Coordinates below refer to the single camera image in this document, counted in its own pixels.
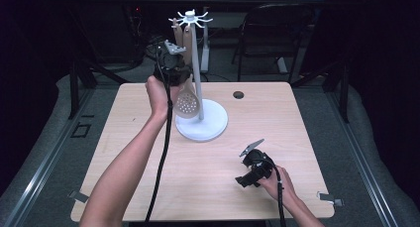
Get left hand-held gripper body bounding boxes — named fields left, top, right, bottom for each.
left=147, top=39, right=193, bottom=86

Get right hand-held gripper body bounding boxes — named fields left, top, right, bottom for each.
left=239, top=138, right=275, bottom=180

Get beige skimmer spoon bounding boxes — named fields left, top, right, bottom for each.
left=173, top=24, right=201, bottom=120

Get white utensil rack stand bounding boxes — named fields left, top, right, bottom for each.
left=167, top=9, right=229, bottom=143

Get person's right hand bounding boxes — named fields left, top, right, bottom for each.
left=258, top=166, right=296, bottom=203

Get person's left hand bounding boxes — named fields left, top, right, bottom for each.
left=145, top=75, right=181, bottom=122

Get grey tape piece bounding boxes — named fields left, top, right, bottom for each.
left=316, top=191, right=345, bottom=207
left=67, top=189, right=90, bottom=204

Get white angled leg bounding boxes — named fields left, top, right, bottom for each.
left=276, top=57, right=289, bottom=75

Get black folding chair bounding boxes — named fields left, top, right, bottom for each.
left=231, top=3, right=315, bottom=84

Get black tape square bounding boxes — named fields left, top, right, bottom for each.
left=69, top=122, right=92, bottom=139

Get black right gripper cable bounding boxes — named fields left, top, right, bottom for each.
left=252, top=158, right=287, bottom=227

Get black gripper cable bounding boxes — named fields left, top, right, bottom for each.
left=144, top=43, right=174, bottom=227
left=252, top=158, right=287, bottom=227

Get black floor cables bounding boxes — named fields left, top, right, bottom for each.
left=143, top=35, right=232, bottom=83

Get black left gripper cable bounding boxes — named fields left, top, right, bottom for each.
left=144, top=43, right=174, bottom=227

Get black metal frame leg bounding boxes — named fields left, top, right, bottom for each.
left=67, top=59, right=130, bottom=121
left=290, top=59, right=351, bottom=124

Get aluminium rail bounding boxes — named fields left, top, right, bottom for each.
left=325, top=89, right=402, bottom=227
left=0, top=87, right=95, bottom=227

